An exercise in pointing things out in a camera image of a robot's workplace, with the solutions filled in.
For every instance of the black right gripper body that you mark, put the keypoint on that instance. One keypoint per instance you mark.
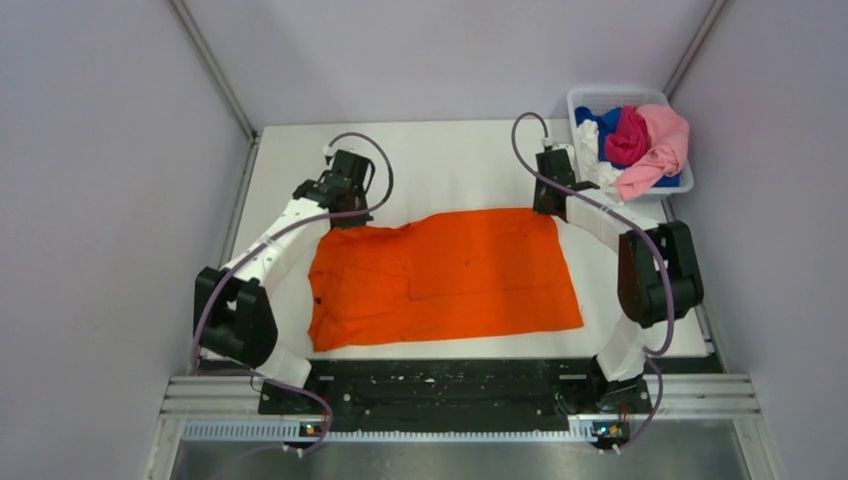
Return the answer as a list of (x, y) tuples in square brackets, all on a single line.
[(538, 200)]

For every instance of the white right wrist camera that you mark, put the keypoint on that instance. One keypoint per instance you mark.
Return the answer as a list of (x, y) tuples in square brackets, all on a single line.
[(570, 152)]

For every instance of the white plastic laundry basket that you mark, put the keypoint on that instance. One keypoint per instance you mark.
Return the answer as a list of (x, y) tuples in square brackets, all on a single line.
[(602, 99)]

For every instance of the orange t shirt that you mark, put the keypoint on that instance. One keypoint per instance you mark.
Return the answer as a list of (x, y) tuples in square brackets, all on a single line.
[(450, 276)]

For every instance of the white t shirt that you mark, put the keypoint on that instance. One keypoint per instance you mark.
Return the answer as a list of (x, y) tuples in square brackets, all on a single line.
[(602, 173)]

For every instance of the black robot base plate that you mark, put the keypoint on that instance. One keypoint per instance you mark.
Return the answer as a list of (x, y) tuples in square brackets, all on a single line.
[(440, 396)]

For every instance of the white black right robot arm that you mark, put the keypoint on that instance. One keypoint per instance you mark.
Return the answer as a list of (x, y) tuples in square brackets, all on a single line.
[(658, 275)]

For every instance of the aluminium frame rail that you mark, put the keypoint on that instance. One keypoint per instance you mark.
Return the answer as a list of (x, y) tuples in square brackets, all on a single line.
[(679, 426)]

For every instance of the magenta t shirt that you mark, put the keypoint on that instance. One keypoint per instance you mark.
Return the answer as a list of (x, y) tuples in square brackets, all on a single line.
[(629, 142)]

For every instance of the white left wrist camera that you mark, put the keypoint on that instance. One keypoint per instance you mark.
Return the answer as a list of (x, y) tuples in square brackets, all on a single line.
[(328, 153)]

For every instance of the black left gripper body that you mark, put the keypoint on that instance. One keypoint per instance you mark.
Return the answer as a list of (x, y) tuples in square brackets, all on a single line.
[(356, 220)]

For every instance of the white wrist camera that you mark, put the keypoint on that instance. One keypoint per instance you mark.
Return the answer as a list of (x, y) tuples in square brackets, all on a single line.
[(328, 153), (570, 152)]

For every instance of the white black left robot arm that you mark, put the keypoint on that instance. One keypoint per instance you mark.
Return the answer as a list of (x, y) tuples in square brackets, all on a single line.
[(233, 313)]

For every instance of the pink t shirt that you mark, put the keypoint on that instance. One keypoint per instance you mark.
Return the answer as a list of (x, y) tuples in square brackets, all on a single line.
[(666, 156)]

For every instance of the blue t shirt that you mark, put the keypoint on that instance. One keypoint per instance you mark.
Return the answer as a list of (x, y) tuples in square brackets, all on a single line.
[(607, 124)]

